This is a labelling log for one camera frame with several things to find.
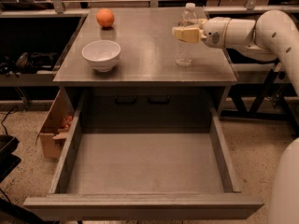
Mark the white ceramic bowl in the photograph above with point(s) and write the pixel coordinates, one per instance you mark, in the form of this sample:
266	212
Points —
102	55

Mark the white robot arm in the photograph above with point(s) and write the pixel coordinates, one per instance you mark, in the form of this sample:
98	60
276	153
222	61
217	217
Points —
273	36

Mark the grey open top drawer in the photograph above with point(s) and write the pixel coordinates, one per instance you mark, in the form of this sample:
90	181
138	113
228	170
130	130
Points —
145	162

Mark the brown cardboard box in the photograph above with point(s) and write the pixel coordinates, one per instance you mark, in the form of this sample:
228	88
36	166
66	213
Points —
52	136

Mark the clear plastic water bottle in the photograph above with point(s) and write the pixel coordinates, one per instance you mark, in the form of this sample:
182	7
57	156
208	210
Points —
188	18

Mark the orange fruit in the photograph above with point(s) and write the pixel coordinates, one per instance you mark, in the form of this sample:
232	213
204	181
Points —
105	17

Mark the black chair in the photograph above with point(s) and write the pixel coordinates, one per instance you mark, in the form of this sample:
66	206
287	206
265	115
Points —
261	92

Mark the black drawer handle left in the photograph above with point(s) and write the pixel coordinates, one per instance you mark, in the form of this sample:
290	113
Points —
125	100

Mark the black drawer handle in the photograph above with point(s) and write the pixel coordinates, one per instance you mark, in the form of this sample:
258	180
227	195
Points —
158	99
125	100

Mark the red item in box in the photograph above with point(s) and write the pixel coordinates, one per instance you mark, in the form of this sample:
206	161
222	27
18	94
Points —
66	122

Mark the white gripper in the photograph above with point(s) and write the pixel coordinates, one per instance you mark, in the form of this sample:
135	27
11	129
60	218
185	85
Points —
216	32

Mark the black drawer handle right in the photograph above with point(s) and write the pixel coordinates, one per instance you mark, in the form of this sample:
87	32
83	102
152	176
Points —
158	99

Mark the grey cabinet counter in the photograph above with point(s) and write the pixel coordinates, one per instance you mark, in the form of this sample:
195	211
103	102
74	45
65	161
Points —
148	52

